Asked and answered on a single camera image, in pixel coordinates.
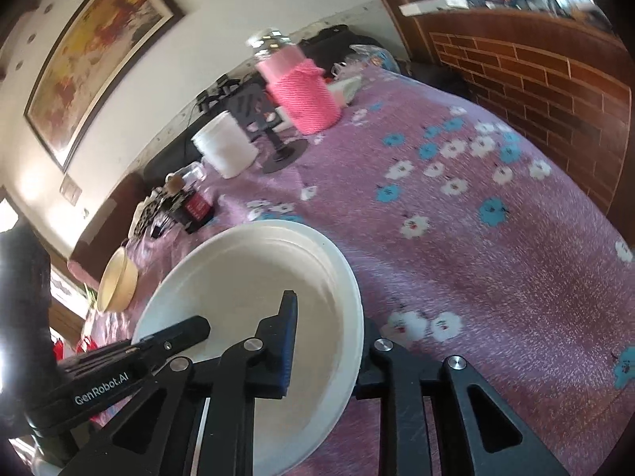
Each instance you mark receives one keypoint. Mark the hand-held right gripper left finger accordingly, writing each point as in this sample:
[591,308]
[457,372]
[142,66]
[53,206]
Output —
[285,352]

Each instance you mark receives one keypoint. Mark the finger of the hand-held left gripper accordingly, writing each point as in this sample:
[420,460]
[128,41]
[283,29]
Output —
[178,332]

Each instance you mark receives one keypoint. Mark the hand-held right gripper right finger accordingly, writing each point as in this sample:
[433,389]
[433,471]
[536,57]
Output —
[384,362]

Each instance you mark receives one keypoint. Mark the white plate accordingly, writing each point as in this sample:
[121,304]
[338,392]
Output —
[258,267]

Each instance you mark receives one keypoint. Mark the cream bowl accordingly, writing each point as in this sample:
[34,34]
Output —
[116,277]

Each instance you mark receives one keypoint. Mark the spotted cloth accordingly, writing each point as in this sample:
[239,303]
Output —
[149,213]

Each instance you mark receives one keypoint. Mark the brown armchair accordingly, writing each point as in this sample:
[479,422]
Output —
[94,238]

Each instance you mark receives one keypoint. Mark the jar with red label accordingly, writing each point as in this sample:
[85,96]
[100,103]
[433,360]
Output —
[196,206]

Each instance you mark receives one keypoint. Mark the purple floral tablecloth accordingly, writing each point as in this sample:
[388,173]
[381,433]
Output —
[496,282]

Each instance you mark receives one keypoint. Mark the black sofa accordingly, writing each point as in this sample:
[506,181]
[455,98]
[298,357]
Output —
[168,153]

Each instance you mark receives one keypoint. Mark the white plastic container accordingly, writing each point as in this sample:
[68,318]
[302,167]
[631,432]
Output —
[225,144]

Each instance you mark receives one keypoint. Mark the black stand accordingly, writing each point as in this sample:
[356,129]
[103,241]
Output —
[278,148]

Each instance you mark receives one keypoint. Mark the pink knitted bottle cover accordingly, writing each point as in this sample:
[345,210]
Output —
[302,89]

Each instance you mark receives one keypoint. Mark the framed painting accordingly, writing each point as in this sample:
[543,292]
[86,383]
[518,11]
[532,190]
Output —
[94,54]

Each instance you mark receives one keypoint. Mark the clear plastic bag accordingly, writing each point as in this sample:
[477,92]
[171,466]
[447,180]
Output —
[364,57]

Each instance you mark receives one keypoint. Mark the white box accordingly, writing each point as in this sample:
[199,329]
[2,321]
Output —
[431,5]

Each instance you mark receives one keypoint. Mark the wall light switch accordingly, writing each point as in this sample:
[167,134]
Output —
[70,191]

